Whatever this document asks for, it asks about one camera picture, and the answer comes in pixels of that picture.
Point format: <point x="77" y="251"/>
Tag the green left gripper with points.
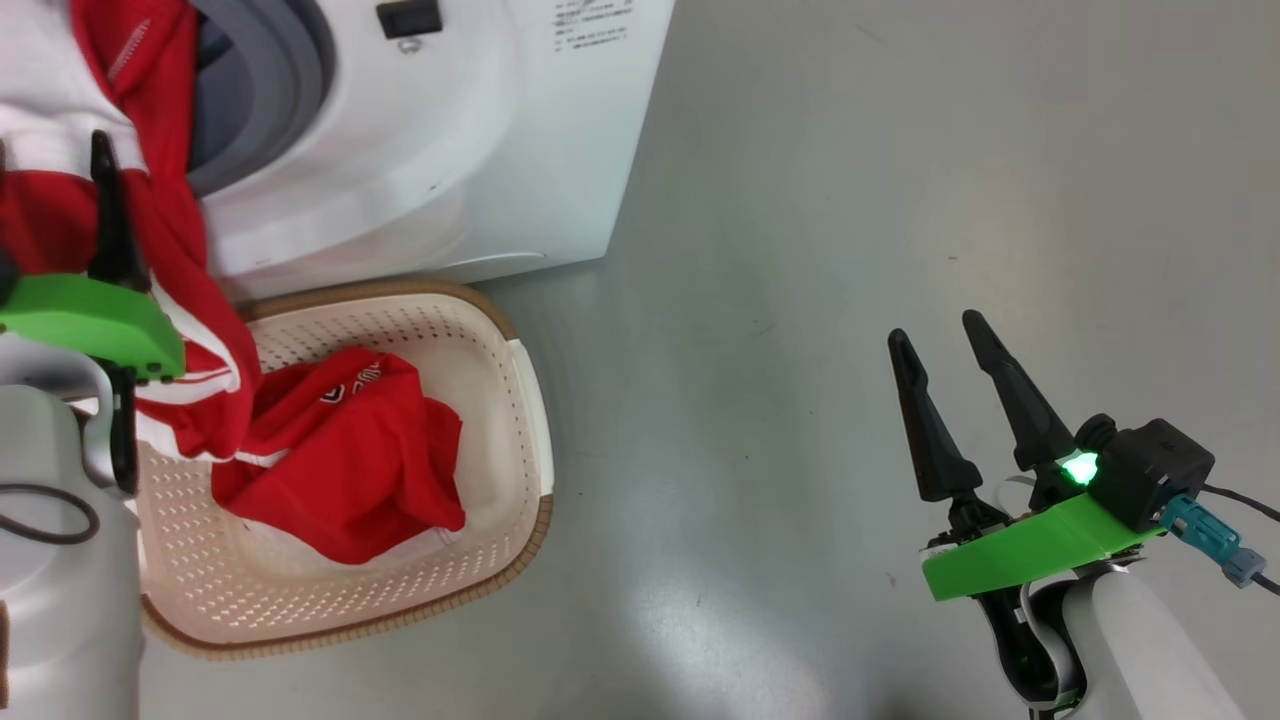
<point x="90" y="315"/>

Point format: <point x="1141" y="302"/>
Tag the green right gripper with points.
<point x="1030" y="555"/>

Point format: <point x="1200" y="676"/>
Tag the red cloth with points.
<point x="340" y="470"/>

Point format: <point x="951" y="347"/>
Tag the white front-load washing machine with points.
<point x="450" y="150"/>

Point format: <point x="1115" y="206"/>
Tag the cream perforated laundry basket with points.
<point x="480" y="420"/>

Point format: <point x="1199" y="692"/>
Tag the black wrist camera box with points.
<point x="1155" y="470"/>

